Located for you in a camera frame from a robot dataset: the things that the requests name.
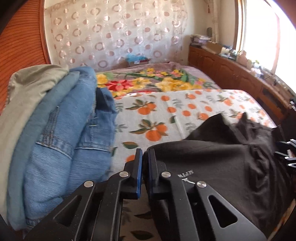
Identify black pants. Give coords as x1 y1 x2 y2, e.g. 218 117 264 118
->
148 113 295 240

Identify orange fruit print bedsheet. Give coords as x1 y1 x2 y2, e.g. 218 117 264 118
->
108 88 296 241

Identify blue folded jeans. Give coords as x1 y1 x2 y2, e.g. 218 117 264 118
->
23 67 117 227

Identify wooden side cabinet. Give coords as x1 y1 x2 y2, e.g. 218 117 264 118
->
188 46 295 124

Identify floral pink blanket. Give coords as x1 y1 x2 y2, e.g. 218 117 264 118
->
96 62 220 98

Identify white plastic jug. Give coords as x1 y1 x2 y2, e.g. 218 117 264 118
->
236 50 248 67

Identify box with blue cloth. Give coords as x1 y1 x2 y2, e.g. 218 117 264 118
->
125 54 151 67

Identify cardboard box on cabinet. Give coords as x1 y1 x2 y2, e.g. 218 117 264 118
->
202 42 223 55

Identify stack of books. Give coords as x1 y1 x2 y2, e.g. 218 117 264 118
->
190 34 211 46

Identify circle pattern sheer curtain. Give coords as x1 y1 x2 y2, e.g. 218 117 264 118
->
44 1 188 72

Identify olive green folded pants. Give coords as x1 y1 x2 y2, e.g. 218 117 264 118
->
1 64 69 219

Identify beige window drape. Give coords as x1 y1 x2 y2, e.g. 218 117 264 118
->
207 0 220 43

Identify wooden louvered wardrobe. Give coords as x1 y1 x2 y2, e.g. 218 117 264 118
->
1 1 50 110

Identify window with wooden frame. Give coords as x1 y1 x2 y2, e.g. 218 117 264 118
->
236 1 295 90

